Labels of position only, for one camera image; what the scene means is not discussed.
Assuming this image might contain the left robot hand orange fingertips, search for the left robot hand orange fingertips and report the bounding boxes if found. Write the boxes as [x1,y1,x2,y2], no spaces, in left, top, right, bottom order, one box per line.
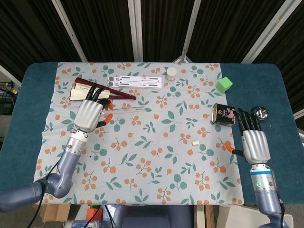
[73,85,114,133]

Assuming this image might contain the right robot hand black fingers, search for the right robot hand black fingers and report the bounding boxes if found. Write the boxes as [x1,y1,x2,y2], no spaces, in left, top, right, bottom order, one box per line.
[224,108,271,165]

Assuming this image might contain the clear glass tube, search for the clear glass tube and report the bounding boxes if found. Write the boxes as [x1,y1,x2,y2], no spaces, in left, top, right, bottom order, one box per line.
[102,106,149,118]

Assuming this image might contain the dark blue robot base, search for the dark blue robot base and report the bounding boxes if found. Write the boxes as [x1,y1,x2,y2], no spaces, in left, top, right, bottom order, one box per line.
[114,205,194,228]

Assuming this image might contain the dark red folding fan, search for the dark red folding fan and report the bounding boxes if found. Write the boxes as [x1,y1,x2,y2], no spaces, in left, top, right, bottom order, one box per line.
[69,77,137,102]

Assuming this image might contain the black luncheon meat can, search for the black luncheon meat can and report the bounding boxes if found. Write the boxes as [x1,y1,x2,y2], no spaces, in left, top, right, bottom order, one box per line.
[211,102,238,126]

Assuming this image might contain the teal table cover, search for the teal table cover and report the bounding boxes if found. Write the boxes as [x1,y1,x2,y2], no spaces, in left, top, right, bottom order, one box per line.
[1,62,304,206]

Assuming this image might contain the white folded laptop stand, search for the white folded laptop stand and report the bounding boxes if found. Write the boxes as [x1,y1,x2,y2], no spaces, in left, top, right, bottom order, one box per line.
[107,75,162,89]

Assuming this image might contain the green cube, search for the green cube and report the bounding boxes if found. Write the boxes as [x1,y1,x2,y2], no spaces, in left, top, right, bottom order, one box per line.
[215,76,233,93]

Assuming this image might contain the floral tablecloth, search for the floral tablecloth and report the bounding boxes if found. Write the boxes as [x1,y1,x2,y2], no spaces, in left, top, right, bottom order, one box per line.
[28,62,245,206]

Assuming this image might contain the wooden plank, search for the wooden plank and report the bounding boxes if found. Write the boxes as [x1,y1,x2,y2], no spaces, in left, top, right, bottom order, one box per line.
[193,205,216,228]

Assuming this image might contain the small white jar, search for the small white jar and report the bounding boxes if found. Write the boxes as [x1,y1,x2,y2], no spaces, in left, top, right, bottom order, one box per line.
[166,67,178,81]

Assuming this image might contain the orange box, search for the orange box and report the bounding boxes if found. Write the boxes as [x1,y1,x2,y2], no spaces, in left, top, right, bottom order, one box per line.
[85,204,104,221]

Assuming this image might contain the cardboard box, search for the cardboard box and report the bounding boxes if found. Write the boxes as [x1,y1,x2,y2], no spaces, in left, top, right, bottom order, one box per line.
[32,204,72,223]

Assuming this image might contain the blue printed box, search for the blue printed box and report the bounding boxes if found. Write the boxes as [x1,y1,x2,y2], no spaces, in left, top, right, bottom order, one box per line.
[71,220,107,228]

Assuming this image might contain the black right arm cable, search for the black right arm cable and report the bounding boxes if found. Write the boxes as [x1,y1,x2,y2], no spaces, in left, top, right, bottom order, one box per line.
[272,171,286,214]

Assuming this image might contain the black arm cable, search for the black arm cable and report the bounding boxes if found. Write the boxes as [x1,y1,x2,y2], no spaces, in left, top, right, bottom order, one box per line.
[28,161,63,228]
[272,171,286,214]

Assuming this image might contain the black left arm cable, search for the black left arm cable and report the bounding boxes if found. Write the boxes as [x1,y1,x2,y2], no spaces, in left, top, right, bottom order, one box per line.
[28,161,63,228]

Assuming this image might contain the black electronics with cables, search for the black electronics with cables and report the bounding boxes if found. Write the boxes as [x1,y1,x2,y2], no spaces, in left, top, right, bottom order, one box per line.
[0,80,19,114]

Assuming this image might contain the white frame post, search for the white frame post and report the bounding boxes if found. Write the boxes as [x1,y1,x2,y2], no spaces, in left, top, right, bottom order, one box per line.
[241,0,295,64]
[180,0,202,63]
[127,0,144,63]
[51,0,88,63]

